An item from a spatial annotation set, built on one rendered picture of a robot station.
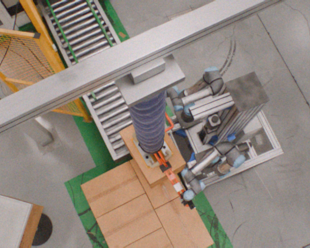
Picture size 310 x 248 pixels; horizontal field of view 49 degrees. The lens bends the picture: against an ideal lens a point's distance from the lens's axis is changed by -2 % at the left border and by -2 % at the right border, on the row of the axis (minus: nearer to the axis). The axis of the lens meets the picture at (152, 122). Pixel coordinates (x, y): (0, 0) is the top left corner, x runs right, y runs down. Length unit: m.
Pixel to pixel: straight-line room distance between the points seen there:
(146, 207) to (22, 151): 1.85
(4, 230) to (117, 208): 1.14
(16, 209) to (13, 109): 2.19
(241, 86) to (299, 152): 2.38
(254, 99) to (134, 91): 1.20
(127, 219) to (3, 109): 2.56
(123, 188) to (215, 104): 1.73
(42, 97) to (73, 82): 0.14
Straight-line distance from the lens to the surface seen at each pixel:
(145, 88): 1.59
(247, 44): 5.15
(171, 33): 1.51
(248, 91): 2.58
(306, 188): 4.76
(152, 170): 3.31
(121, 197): 3.83
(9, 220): 3.60
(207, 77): 3.07
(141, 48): 1.48
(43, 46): 2.84
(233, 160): 2.79
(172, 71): 1.62
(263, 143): 4.43
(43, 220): 4.52
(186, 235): 3.82
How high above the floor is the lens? 4.34
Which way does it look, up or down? 73 degrees down
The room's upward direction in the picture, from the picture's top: 1 degrees counter-clockwise
